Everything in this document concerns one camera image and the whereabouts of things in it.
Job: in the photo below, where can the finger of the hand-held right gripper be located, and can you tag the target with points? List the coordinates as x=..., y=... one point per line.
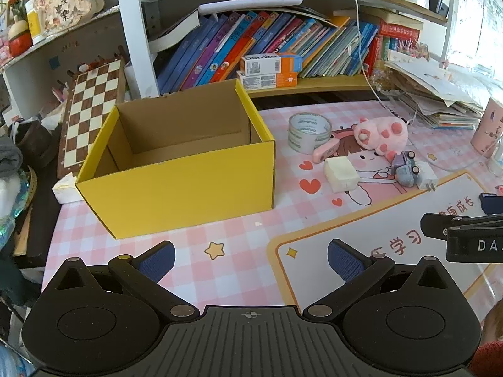
x=471, y=245
x=492, y=203

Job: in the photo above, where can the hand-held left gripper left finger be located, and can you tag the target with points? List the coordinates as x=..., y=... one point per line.
x=157, y=261

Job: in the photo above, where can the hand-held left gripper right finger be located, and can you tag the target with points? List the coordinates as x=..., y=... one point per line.
x=346, y=261

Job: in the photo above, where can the white plug adapter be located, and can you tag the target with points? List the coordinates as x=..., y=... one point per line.
x=426, y=174

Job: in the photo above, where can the yellow cardboard box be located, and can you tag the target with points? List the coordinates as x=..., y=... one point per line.
x=177, y=188

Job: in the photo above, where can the white eraser block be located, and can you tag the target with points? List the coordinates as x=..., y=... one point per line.
x=341, y=174

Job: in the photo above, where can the grey purple toy car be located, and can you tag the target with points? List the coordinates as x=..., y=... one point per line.
x=404, y=171

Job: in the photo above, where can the pink utility knife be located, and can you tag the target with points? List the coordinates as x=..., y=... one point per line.
x=326, y=151

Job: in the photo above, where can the clear tape roll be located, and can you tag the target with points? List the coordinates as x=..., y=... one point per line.
x=302, y=145

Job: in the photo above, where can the pink plush paw toy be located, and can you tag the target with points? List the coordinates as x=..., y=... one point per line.
x=383, y=133

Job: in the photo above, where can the pink cup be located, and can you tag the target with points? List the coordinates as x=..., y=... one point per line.
x=489, y=129

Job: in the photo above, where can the pink checked desk mat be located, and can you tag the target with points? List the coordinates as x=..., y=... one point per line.
x=235, y=243

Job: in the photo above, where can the red knitted garment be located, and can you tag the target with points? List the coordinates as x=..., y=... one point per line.
x=489, y=361

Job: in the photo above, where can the stack of papers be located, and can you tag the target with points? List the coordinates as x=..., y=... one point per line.
x=432, y=86

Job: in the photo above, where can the iridescent foil bag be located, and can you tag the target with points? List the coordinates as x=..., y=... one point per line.
x=11, y=208

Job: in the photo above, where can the wooden chessboard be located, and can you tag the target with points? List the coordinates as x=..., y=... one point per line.
x=92, y=114

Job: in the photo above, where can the dark brown leather bag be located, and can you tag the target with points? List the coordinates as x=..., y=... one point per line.
x=35, y=145

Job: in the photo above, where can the white flat carton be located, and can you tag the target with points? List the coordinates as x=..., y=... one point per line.
x=131, y=82

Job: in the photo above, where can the orange white carton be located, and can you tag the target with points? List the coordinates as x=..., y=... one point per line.
x=259, y=80
x=261, y=64

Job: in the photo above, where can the red white tassel charm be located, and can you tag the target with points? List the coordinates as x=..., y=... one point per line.
x=84, y=66

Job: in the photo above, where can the blue sticker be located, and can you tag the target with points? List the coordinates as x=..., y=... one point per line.
x=55, y=62

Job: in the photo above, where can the thick grey book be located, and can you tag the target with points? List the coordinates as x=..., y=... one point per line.
x=173, y=33

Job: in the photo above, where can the row of colourful slim books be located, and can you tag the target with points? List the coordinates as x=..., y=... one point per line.
x=235, y=43

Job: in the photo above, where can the white wooden bookshelf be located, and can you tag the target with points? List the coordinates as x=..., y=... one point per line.
x=133, y=27

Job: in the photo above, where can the red white doll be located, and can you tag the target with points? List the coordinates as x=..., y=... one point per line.
x=19, y=41

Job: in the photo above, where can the white bottle yellow label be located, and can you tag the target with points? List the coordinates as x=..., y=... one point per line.
x=34, y=23

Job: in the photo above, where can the white flat board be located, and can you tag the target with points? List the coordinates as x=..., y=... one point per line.
x=251, y=6

